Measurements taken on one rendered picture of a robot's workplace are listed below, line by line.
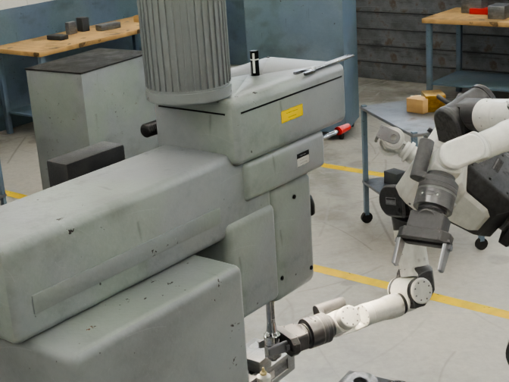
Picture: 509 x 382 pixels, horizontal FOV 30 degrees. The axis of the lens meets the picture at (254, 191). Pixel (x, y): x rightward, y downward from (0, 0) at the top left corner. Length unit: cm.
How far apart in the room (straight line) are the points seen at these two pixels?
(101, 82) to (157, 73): 483
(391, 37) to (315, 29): 255
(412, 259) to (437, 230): 78
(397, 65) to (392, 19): 52
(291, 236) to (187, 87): 55
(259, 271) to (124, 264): 46
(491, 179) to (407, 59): 826
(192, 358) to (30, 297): 39
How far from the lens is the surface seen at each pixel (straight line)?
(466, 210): 267
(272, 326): 263
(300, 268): 252
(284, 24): 854
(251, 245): 229
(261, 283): 236
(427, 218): 212
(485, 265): 599
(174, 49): 211
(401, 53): 1088
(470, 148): 217
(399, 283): 290
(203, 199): 214
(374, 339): 510
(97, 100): 695
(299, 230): 248
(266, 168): 229
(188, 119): 225
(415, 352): 498
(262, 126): 224
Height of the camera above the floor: 238
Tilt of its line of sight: 19 degrees down
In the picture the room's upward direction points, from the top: 4 degrees counter-clockwise
